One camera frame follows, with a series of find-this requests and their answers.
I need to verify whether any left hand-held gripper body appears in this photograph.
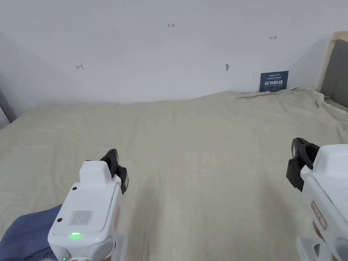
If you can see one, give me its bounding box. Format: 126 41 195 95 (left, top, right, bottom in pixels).
48 160 128 261

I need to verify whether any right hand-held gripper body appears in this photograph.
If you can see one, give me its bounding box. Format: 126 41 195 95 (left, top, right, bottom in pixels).
296 144 348 261

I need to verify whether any blue garment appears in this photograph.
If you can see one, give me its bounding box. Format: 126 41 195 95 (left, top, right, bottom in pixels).
0 204 64 261

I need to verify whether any bed with beige sheet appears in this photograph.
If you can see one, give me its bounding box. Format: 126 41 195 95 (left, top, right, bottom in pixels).
0 87 348 261

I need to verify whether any dark blue sign card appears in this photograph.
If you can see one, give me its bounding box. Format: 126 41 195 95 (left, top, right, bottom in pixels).
258 70 289 93

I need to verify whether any grey padded headboard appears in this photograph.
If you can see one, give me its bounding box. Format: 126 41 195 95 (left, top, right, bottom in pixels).
318 31 348 112

